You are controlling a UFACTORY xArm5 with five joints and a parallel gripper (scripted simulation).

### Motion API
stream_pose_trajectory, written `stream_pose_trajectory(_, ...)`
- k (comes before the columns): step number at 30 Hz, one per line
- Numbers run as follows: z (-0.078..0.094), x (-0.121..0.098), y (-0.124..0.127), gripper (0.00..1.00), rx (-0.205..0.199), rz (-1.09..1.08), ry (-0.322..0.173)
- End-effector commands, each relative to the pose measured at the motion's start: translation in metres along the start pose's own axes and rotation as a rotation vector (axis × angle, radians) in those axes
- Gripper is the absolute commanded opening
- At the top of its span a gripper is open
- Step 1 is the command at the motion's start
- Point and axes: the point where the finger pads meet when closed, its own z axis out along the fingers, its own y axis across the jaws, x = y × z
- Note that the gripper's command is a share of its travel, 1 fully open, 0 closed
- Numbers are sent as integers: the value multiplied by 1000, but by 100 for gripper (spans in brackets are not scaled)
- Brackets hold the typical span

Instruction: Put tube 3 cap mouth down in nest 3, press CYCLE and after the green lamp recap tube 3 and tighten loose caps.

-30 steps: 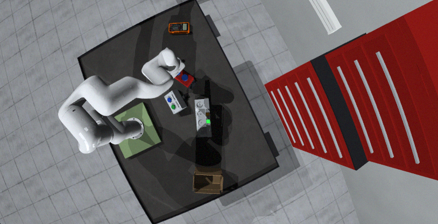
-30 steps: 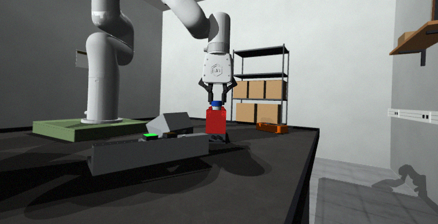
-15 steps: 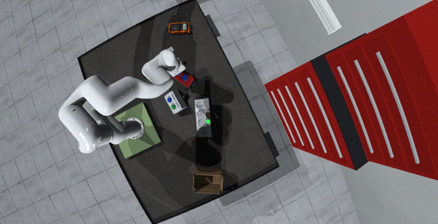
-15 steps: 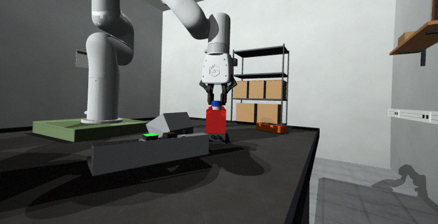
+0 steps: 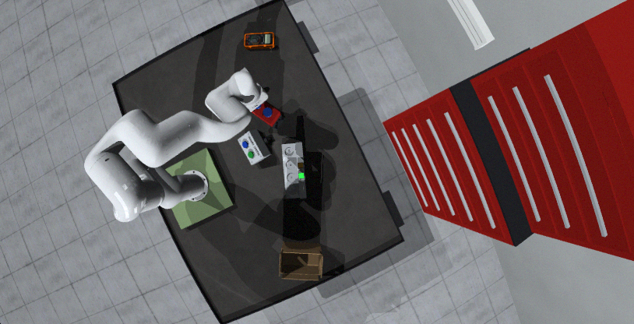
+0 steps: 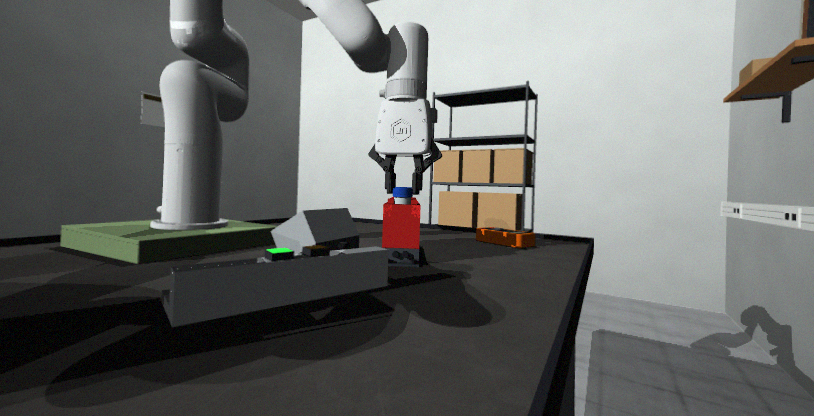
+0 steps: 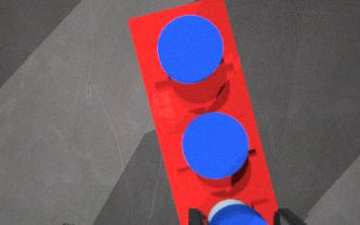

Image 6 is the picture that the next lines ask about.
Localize black table edge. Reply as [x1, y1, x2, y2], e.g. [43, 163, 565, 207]
[0, 218, 594, 416]

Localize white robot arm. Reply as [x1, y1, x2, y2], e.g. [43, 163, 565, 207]
[151, 0, 429, 230]

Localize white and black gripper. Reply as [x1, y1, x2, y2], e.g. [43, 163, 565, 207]
[368, 95, 442, 195]

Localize orange digital multimeter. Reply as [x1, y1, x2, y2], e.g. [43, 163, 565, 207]
[476, 227, 535, 248]

